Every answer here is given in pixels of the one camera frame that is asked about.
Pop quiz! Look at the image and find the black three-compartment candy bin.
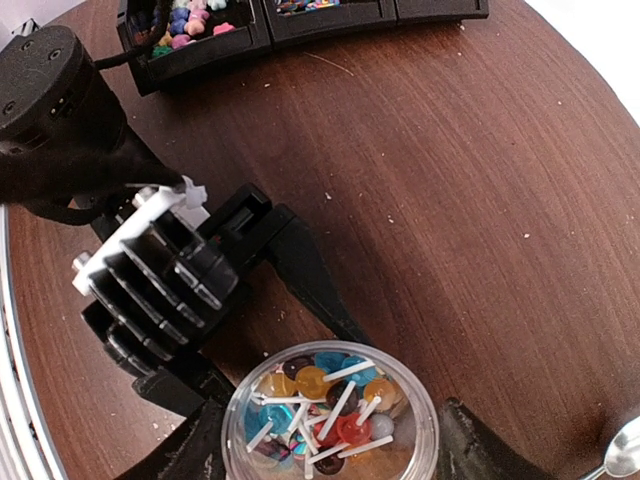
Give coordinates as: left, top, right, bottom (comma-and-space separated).
117, 1, 489, 95

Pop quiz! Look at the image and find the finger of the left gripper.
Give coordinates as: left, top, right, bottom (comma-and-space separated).
269, 219, 371, 345

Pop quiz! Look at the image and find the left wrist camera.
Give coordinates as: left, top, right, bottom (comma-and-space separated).
72, 178, 240, 377

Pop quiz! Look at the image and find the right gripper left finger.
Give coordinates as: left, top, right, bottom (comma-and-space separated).
118, 399, 226, 480

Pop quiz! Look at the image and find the star candies pile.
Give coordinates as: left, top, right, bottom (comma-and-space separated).
151, 0, 238, 58

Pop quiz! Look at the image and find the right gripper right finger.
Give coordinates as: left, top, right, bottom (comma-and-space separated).
435, 397, 553, 480

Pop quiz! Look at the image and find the metal scoop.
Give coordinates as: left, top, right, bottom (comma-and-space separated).
580, 417, 639, 480

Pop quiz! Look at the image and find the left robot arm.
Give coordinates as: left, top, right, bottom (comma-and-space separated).
1, 26, 368, 416

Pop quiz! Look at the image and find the clear plastic jar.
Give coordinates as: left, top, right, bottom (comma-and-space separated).
221, 340, 439, 479

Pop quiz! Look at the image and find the front aluminium rail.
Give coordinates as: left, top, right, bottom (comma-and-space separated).
1, 207, 68, 480

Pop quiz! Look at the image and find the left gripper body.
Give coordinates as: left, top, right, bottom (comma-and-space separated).
132, 183, 308, 417

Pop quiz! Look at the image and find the swirl lollipops pile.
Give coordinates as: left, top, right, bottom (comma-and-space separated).
275, 0, 341, 15

